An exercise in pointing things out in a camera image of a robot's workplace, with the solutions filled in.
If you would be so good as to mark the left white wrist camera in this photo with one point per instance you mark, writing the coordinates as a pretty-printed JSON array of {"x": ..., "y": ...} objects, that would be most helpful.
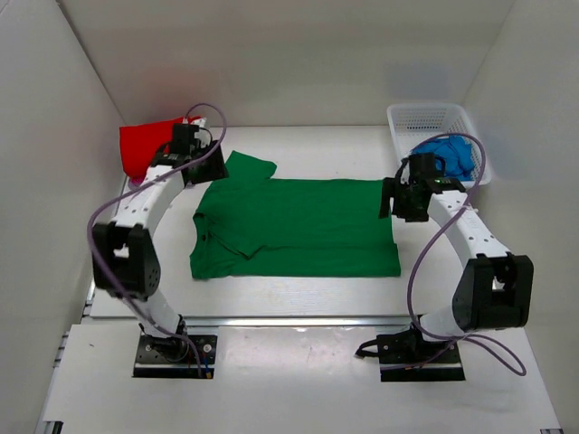
[{"x": 195, "y": 124}]

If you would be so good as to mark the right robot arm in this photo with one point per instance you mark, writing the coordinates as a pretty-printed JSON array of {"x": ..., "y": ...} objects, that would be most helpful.
[{"x": 494, "y": 290}]

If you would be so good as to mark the green t-shirt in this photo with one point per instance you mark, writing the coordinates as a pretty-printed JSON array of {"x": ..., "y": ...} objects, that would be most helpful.
[{"x": 254, "y": 224}]

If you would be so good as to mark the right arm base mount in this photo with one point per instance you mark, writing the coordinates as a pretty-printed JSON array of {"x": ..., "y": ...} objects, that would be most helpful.
[{"x": 404, "y": 355}]

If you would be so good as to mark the blue crumpled t-shirt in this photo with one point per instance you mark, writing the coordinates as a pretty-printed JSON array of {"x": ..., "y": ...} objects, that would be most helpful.
[{"x": 452, "y": 156}]

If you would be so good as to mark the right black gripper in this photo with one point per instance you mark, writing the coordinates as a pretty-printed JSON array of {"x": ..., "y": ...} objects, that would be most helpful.
[{"x": 391, "y": 189}]

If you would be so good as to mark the red folded t-shirt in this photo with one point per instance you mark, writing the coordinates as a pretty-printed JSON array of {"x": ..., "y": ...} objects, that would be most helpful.
[{"x": 139, "y": 144}]

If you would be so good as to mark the aluminium table rail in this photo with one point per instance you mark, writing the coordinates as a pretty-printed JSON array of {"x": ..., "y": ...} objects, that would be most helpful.
[{"x": 285, "y": 301}]

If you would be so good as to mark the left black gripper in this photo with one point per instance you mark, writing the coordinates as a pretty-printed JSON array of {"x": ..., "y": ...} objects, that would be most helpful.
[{"x": 218, "y": 169}]

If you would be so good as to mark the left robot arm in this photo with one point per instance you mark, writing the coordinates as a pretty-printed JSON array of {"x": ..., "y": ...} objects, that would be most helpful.
[{"x": 128, "y": 267}]

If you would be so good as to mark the white plastic basket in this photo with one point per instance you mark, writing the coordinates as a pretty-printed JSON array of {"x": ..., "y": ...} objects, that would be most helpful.
[{"x": 412, "y": 123}]

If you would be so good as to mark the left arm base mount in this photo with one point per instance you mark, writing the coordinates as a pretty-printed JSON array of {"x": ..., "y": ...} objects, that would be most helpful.
[{"x": 169, "y": 358}]

